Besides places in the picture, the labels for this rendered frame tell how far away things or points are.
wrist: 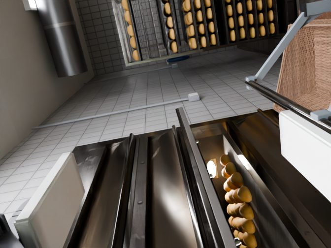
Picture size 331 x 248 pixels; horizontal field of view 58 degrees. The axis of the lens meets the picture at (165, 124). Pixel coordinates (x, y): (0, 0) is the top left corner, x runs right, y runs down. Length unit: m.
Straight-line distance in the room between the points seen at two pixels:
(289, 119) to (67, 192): 0.13
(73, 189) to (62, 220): 0.02
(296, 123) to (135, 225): 0.94
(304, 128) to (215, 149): 1.74
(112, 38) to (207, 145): 3.67
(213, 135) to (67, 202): 1.72
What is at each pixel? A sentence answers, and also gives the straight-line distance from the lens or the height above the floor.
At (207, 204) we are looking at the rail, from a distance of 0.85.
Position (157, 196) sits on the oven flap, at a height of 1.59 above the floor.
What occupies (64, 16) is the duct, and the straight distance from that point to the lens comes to 3.25.
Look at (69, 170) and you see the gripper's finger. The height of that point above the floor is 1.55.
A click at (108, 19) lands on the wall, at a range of 5.26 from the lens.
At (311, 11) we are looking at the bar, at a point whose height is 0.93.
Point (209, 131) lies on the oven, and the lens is 1.85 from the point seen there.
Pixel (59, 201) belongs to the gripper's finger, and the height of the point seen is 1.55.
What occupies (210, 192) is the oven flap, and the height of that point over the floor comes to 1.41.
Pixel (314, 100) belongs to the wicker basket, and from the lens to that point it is 1.85.
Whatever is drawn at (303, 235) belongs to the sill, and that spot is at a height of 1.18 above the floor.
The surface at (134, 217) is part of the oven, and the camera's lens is 1.12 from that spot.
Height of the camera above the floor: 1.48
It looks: 1 degrees up
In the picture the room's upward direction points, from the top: 101 degrees counter-clockwise
